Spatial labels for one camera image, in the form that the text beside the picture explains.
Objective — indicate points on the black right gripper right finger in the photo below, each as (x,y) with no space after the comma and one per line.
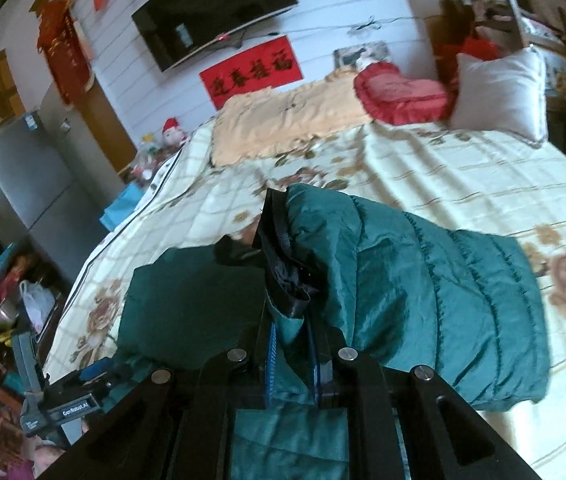
(328,356)

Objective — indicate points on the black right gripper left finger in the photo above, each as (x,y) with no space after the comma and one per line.
(252,364)

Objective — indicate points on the dark green puffer jacket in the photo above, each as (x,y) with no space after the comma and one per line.
(398,287)

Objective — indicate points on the white plastic bag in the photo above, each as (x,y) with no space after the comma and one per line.
(38,302)

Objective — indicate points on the light blue paper bag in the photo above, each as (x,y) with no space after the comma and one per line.
(121,208)

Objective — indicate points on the grey refrigerator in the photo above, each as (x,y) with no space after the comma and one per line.
(42,198)

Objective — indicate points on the santa plush toy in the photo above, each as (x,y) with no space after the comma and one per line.
(173,135)

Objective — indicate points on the peach ruffled pillow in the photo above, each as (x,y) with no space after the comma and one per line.
(265,123)

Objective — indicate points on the floral cream bed quilt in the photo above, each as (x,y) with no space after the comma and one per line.
(482,181)

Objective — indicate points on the red heart-shaped pillow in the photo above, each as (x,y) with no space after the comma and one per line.
(389,97)

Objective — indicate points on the red banner with characters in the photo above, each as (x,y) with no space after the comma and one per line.
(271,64)

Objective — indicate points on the framed photo on headboard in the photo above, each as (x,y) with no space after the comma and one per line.
(362,55)

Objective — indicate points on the white square pillow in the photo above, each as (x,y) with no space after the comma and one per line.
(506,94)

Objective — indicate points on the wooden chair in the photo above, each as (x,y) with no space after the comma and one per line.
(498,28)

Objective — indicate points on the red hanging wall decoration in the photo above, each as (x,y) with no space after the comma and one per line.
(61,46)

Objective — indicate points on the black wall television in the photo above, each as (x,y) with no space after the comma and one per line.
(176,30)

